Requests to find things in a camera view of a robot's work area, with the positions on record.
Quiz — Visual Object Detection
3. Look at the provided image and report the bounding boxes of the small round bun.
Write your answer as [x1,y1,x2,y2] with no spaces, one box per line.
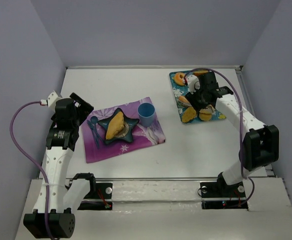
[178,95,190,106]

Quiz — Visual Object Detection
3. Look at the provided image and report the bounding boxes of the long yellow bread loaf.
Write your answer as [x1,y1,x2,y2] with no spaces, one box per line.
[105,111,124,140]

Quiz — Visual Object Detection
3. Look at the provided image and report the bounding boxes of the metal tongs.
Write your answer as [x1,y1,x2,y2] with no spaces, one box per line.
[177,99,215,115]

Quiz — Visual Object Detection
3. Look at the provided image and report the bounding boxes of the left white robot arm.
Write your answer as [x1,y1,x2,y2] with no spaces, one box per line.
[23,92,96,240]

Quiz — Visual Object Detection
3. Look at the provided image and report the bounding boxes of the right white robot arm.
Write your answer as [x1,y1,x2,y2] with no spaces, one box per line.
[182,68,280,191]

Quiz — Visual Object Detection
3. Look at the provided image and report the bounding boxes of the brown bread wedge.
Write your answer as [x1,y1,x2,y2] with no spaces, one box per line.
[192,70,209,77]

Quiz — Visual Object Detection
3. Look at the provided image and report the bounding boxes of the flat round bread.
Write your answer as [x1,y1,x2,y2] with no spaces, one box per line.
[198,111,212,122]

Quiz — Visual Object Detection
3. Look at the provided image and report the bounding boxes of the speckled bread slice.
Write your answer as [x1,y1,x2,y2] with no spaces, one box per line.
[181,106,197,123]

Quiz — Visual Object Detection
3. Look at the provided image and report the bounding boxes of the blue plastic spoon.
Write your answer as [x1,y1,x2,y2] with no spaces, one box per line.
[90,116,100,138]

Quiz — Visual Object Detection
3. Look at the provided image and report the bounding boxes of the teal floral tray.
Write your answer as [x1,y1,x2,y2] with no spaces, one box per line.
[169,71,226,124]

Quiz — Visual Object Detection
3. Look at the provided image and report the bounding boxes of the orange glazed donut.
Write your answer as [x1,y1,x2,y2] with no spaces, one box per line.
[173,72,187,87]

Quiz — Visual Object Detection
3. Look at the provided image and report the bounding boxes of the teal star-shaped plate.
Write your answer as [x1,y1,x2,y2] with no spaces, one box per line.
[97,108,139,145]

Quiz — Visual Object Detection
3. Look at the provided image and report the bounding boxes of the blue plastic cup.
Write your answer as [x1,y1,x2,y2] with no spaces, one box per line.
[137,102,155,128]

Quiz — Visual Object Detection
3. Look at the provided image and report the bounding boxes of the purple snowflake placemat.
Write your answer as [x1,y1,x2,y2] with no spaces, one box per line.
[82,97,166,164]

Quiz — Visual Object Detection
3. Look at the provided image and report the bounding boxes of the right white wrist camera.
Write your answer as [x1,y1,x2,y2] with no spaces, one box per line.
[183,74,200,94]

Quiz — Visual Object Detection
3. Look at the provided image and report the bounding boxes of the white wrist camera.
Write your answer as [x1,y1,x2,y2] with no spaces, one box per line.
[183,74,200,94]
[39,91,62,110]

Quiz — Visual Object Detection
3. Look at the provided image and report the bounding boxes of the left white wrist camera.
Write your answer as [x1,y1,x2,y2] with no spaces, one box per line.
[39,91,62,110]

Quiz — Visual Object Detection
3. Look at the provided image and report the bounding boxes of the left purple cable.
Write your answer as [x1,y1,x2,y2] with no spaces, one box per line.
[9,100,58,240]

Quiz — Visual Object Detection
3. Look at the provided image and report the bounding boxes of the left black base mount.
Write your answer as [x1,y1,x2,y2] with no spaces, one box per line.
[78,182,113,211]

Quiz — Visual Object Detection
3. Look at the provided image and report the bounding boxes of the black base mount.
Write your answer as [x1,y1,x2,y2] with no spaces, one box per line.
[78,182,113,211]
[197,181,248,210]

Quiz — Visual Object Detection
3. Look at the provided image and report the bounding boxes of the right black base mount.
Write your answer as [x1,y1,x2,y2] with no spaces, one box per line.
[197,181,248,210]

